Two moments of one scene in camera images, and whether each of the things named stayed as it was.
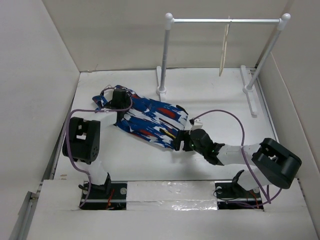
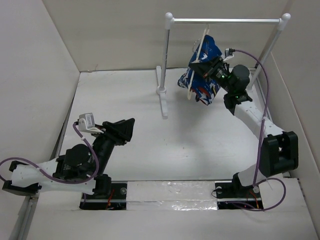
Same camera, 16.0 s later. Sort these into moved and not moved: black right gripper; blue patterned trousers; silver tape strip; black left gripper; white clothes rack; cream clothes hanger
Moved: black left gripper; cream clothes hanger; blue patterned trousers; black right gripper
Not moved: white clothes rack; silver tape strip
